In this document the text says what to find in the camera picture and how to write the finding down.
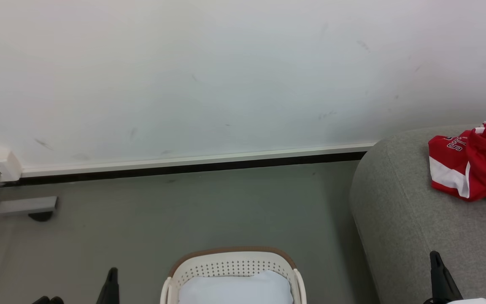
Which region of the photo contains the grey metal table leg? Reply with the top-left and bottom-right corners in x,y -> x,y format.
0,169 -> 58,218

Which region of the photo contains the white black wall baseboard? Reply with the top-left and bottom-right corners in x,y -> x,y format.
0,143 -> 375,187

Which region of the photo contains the grey fabric sofa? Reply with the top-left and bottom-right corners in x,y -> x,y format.
349,124 -> 486,304

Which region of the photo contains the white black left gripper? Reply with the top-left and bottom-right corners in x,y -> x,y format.
31,267 -> 120,304

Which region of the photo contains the pale white cloth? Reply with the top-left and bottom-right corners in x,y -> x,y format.
178,270 -> 294,304

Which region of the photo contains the red and white jersey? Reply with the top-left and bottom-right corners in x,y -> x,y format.
428,118 -> 486,202

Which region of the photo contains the white perforated laundry basket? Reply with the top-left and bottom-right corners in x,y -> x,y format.
160,247 -> 307,304

